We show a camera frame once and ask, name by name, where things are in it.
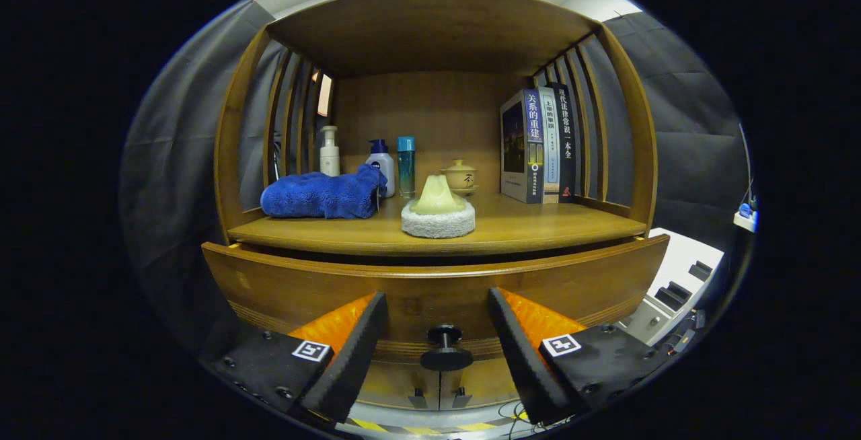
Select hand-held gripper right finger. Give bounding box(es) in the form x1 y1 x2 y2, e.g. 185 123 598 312
488 287 673 426

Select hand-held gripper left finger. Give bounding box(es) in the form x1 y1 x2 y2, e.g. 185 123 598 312
202 292 389 425

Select black drawer knob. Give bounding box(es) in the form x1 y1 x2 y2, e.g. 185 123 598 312
420 324 474 372

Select wooden drawer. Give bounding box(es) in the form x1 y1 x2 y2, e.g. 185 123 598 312
200 233 671 363

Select cream mountain ornament white base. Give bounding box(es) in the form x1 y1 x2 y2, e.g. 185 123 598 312
401 174 476 239

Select wooden cabinet door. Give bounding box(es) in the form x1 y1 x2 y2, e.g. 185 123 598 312
439 357 522 408
357 359 441 410

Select wooden countertop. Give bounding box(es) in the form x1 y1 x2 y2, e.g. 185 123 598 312
227 192 648 257

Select wooden cabinet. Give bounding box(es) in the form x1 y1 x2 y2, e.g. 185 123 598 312
213 0 659 412

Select yellow black hazard tape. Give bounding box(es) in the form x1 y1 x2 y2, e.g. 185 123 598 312
346 416 502 435

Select black electronic equipment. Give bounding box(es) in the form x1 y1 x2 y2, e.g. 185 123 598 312
663 309 707 357

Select blue towel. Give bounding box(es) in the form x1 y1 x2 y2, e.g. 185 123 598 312
260 163 388 220

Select white box unit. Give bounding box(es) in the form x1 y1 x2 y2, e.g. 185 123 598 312
617 227 726 346

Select beige lidded teacup with saucer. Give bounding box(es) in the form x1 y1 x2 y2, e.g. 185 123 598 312
441 159 480 197

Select teal bottle blue cap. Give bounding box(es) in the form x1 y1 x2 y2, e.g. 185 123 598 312
397 136 416 199

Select white bottle blue pump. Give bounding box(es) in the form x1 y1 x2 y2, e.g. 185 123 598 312
365 139 396 198

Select dark cover blue spine book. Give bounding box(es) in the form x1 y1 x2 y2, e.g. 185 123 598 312
500 89 546 204

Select cream pump bottle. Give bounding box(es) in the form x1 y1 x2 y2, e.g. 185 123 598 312
320 125 341 178

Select white blue spine book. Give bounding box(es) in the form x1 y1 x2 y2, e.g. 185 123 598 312
538 86 561 204

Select black spine book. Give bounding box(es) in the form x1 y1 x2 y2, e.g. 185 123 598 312
548 82 577 203

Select white power strip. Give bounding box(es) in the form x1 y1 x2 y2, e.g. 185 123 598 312
733 201 759 233

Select floor cables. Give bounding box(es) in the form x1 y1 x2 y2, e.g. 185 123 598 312
498 400 572 437

